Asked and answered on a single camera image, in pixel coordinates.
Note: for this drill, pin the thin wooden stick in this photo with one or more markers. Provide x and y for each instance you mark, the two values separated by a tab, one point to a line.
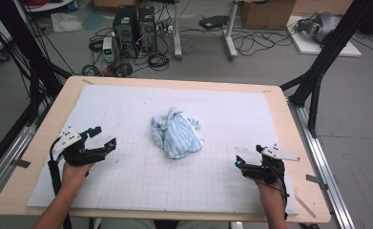
305	206

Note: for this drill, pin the flat black device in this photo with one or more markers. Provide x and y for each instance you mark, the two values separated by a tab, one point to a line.
213	22

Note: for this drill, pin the white power supply box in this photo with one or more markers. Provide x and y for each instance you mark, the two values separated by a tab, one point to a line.
108	49

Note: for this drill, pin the white grid mat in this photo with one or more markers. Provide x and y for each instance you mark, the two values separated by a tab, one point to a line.
136	184

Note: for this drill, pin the clear plastic bag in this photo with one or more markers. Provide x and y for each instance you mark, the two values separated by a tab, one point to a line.
66	23

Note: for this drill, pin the white desk leg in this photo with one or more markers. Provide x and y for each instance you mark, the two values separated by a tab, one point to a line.
230	35
177	35

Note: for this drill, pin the grey headset device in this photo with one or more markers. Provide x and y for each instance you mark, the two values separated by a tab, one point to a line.
321	27

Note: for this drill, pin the blue striped towel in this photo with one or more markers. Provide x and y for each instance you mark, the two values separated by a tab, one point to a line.
177	135

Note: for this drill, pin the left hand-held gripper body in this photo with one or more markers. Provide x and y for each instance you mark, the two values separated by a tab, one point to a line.
76	156

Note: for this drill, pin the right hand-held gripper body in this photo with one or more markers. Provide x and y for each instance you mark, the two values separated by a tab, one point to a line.
266	171

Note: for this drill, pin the black tape piece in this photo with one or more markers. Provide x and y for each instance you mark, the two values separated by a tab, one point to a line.
22	163

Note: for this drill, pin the black computer tower green sticker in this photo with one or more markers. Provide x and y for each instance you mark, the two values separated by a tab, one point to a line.
125	30

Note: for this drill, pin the white floor board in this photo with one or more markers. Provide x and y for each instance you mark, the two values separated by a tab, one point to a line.
308	47

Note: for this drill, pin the person's left hand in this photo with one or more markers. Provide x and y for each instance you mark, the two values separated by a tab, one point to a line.
74	176

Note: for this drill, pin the person's right hand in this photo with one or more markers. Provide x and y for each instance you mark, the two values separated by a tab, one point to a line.
270	191

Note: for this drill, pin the black metal frame stand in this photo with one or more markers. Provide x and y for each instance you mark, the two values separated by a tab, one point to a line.
25	47
327	54

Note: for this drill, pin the aluminium rail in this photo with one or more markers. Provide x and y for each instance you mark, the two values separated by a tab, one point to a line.
6	165
325	168

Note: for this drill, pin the large cardboard box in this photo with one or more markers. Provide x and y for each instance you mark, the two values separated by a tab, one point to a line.
266	14

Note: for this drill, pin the grey tape piece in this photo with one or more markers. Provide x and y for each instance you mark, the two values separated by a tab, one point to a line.
316	180

